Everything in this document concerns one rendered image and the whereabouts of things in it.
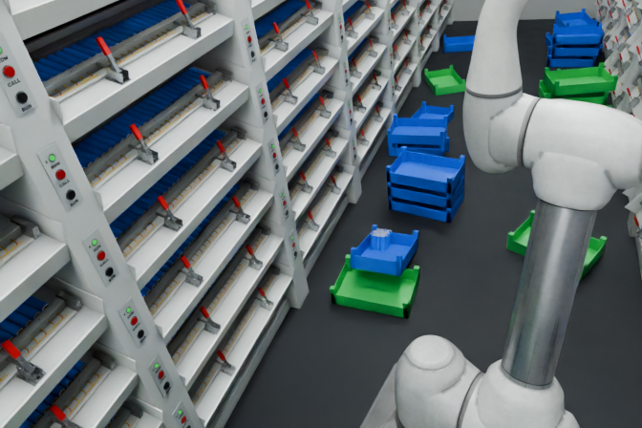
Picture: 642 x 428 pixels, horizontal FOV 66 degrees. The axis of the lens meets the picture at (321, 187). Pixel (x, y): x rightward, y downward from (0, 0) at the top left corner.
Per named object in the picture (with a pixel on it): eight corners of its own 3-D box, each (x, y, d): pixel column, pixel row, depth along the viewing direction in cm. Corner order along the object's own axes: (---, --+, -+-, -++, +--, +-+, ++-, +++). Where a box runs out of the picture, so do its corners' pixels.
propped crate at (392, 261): (373, 241, 221) (373, 224, 219) (417, 247, 213) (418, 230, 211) (350, 267, 194) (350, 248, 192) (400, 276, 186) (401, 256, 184)
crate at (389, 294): (419, 280, 197) (419, 266, 193) (408, 319, 182) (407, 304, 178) (348, 267, 208) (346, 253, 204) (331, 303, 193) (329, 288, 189)
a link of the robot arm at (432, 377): (415, 373, 132) (415, 311, 121) (481, 406, 122) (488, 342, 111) (382, 418, 121) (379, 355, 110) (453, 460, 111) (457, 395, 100)
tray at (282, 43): (331, 23, 197) (338, -11, 188) (263, 86, 152) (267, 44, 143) (286, 8, 201) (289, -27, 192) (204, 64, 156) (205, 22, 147)
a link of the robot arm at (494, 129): (479, 70, 100) (549, 77, 93) (477, 146, 110) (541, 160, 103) (450, 96, 92) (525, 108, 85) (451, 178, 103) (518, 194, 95)
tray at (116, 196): (248, 98, 145) (250, 70, 139) (105, 228, 100) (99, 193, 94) (188, 76, 149) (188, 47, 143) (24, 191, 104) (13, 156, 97)
